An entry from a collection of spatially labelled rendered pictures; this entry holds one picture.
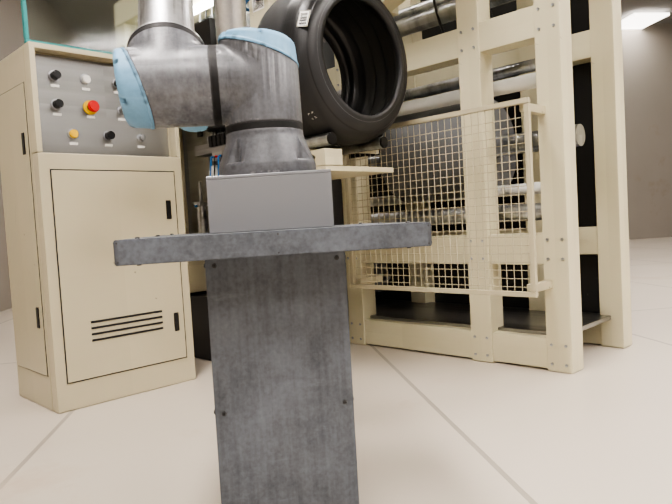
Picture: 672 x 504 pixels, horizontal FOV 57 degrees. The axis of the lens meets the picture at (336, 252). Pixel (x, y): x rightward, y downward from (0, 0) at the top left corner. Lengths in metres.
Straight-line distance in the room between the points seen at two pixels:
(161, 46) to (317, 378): 0.67
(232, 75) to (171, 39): 0.14
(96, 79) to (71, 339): 0.95
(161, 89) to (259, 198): 0.26
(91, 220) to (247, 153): 1.29
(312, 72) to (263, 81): 0.97
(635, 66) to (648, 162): 1.64
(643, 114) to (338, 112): 10.06
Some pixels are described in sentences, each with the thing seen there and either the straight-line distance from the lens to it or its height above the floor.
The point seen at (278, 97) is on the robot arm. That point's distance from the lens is 1.17.
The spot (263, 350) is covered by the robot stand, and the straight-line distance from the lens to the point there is 1.12.
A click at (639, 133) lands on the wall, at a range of 11.88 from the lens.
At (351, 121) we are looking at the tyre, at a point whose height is 0.96.
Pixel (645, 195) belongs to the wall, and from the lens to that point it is 11.87.
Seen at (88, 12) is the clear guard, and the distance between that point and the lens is 2.55.
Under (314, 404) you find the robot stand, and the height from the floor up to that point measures 0.28.
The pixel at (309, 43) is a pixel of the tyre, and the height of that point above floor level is 1.20.
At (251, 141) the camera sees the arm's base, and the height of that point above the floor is 0.76.
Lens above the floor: 0.61
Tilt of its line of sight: 3 degrees down
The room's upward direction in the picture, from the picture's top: 3 degrees counter-clockwise
